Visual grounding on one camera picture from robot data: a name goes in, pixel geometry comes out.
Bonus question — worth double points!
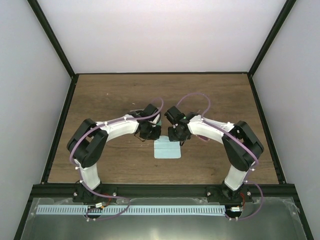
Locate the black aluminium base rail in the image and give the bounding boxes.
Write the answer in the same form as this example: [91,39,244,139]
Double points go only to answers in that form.
[30,183,299,204]

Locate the black enclosure frame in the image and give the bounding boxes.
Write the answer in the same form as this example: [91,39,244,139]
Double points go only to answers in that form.
[12,0,315,240]

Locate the light blue slotted cable duct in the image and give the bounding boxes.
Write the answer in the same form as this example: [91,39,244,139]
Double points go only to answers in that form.
[36,204,226,216]

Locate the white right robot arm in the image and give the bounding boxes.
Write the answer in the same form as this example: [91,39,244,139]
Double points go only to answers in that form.
[164,111,264,202]

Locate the pink sunglasses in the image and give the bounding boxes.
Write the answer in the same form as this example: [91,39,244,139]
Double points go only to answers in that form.
[197,135,210,143]

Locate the grey sunglasses case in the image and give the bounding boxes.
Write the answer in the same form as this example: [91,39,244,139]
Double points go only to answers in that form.
[128,108,161,126]

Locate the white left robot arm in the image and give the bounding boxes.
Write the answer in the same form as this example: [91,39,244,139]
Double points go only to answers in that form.
[67,112,161,202]

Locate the light blue cleaning cloth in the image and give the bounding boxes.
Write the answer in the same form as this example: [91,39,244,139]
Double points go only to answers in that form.
[153,135,182,159]

